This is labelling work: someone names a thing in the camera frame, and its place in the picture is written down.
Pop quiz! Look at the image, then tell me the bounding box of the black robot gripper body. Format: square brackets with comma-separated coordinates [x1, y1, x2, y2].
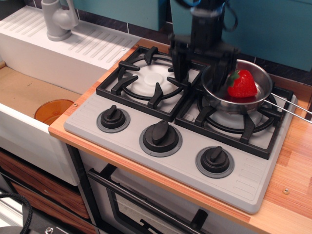
[170, 12, 239, 63]

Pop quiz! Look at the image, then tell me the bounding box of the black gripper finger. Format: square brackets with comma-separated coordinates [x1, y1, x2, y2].
[172, 49, 189, 82]
[210, 57, 236, 92]

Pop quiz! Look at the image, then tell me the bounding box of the red plastic strawberry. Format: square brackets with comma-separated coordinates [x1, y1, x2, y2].
[227, 70, 258, 98]

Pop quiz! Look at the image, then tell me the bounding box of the small steel saucepan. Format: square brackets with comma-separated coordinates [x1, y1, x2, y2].
[201, 59, 312, 124]

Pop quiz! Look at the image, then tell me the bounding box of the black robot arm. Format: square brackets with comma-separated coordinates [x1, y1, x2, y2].
[169, 0, 240, 92]

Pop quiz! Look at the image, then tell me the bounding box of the grey toy stove top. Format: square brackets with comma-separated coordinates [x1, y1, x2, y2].
[63, 45, 298, 215]

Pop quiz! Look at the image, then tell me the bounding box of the black middle stove knob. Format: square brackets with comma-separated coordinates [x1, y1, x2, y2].
[139, 120, 183, 157]

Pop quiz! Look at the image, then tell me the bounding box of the black stove knob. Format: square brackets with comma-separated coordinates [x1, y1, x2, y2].
[139, 120, 183, 157]
[97, 105, 131, 134]
[195, 146, 234, 179]

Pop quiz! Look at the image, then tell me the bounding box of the black left stove knob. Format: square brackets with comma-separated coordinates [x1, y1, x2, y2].
[97, 105, 131, 134]

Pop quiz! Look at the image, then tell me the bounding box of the black right stove knob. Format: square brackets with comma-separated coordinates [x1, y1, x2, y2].
[195, 146, 234, 179]

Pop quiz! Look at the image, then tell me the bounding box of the black left burner grate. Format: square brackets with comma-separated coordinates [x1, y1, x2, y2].
[96, 46, 204, 122]

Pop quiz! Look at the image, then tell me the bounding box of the black burner grate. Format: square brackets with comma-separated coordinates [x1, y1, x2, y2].
[175, 85, 292, 159]
[96, 46, 204, 122]

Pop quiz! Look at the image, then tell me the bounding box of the black right burner grate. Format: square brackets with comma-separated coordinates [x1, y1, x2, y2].
[175, 85, 292, 159]

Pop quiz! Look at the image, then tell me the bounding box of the grey toy faucet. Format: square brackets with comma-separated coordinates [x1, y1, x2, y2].
[41, 0, 78, 41]

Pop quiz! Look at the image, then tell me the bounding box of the orange plastic bowl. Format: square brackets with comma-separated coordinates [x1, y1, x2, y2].
[34, 99, 74, 125]

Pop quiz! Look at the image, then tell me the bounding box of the white toy sink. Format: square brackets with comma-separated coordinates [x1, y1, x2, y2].
[0, 6, 139, 186]

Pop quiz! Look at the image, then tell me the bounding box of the wooden drawer front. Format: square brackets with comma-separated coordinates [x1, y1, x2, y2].
[0, 149, 96, 234]

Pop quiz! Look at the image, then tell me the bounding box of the oven door with black handle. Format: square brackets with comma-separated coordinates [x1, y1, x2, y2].
[87, 164, 250, 234]

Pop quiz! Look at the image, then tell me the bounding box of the black braided cable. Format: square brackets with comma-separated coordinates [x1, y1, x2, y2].
[0, 193, 34, 234]

